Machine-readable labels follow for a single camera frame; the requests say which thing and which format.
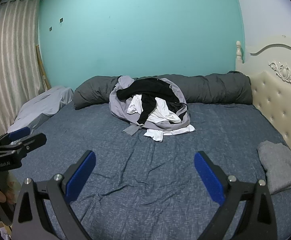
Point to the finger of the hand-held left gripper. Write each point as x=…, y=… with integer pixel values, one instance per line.
x=33, y=141
x=19, y=132

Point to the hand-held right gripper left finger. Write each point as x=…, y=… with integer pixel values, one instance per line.
x=83, y=177

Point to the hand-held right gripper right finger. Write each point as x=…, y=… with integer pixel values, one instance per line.
x=206, y=177

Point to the black sweater with white trim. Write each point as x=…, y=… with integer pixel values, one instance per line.
x=148, y=90

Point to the light grey sheet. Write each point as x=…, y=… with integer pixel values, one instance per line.
x=40, y=105

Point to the blue-grey bed cover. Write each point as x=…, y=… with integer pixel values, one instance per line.
x=160, y=170

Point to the white t-shirt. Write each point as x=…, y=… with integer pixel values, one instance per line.
x=168, y=133

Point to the wooden slats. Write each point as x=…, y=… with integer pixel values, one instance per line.
x=43, y=72

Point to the folded grey garment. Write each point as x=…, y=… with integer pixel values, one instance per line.
x=278, y=167

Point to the beige striped curtain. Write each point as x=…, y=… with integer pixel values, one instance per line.
x=10, y=60

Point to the white long-sleeved garment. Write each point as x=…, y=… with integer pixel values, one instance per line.
x=160, y=112

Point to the lilac grey jacket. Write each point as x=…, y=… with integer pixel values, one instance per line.
x=120, y=105

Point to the dark grey rolled duvet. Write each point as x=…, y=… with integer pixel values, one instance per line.
x=210, y=90

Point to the cream tufted headboard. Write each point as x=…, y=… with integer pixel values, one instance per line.
x=278, y=100

